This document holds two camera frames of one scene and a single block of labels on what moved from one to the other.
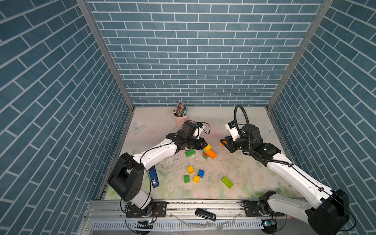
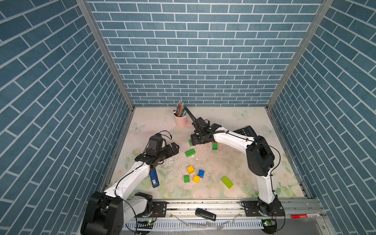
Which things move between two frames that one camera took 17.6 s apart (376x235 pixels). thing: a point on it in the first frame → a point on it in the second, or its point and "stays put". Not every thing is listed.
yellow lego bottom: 196,179 stays put
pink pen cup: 179,121 stays put
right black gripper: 229,145 → 194,139
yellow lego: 190,170 stays put
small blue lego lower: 201,173 stays put
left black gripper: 199,141 → 169,152
